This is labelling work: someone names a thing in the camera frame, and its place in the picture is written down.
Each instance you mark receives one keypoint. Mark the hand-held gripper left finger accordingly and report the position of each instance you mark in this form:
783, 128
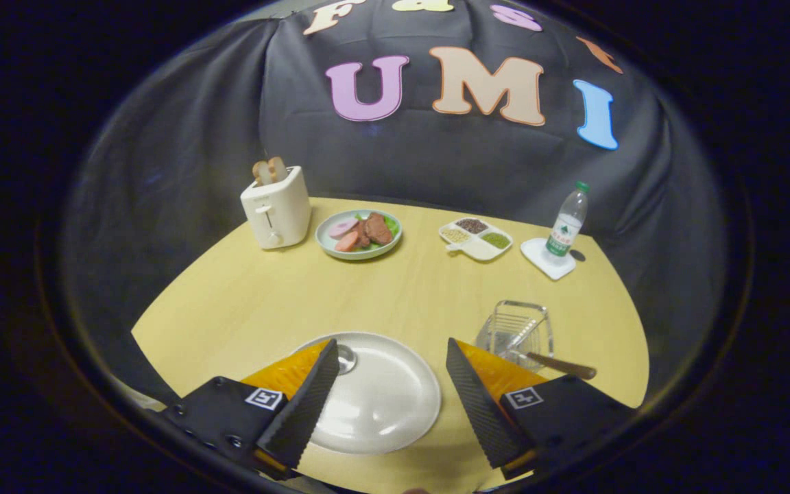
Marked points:
306, 412

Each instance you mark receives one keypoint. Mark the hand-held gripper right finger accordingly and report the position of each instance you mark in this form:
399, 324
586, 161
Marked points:
477, 405

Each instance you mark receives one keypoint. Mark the large white plate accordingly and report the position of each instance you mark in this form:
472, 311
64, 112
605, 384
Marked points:
381, 398

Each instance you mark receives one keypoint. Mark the white divided snack dish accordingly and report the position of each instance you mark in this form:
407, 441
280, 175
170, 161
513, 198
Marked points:
481, 248

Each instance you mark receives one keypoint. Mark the white square coaster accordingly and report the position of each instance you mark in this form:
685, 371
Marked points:
535, 255

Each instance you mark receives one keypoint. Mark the pale green food plate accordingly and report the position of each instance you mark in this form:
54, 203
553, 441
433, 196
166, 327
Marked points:
326, 247

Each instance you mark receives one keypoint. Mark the pink ham slice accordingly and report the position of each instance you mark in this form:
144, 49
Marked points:
342, 228

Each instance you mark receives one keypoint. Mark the brown meat slice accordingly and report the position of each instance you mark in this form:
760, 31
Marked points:
378, 228

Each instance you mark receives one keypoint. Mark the clear plastic water bottle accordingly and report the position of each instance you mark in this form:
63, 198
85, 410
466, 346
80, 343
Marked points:
565, 226

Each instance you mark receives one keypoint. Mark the white toaster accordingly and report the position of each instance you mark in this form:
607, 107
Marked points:
285, 213

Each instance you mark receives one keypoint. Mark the green lettuce leaf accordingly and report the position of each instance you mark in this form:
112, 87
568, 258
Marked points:
391, 224

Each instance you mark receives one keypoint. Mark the toast slice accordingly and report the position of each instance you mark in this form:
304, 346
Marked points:
278, 169
261, 173

